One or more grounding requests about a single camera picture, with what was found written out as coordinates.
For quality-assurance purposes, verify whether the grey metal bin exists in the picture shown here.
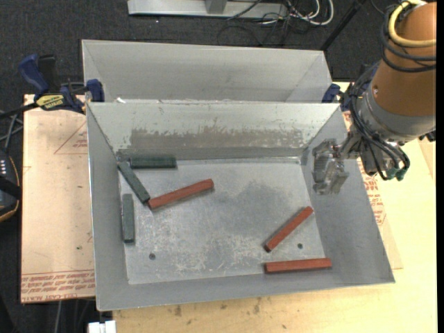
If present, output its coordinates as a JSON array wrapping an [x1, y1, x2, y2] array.
[[81, 39, 395, 312]]

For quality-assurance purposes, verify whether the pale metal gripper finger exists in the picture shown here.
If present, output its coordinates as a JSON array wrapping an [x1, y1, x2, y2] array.
[[311, 139, 339, 184], [313, 161, 350, 196]]

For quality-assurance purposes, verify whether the brown cardboard board red print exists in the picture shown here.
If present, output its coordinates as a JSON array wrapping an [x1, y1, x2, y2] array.
[[20, 94, 404, 305]]

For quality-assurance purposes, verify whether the dark green flat block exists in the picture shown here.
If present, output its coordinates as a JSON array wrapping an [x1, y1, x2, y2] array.
[[130, 155, 178, 169], [117, 160, 151, 205], [121, 193, 136, 244]]

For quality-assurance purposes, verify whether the red-brown flat block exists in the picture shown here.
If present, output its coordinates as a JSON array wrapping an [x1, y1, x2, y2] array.
[[264, 205, 315, 253], [148, 178, 215, 210], [264, 257, 333, 275]]

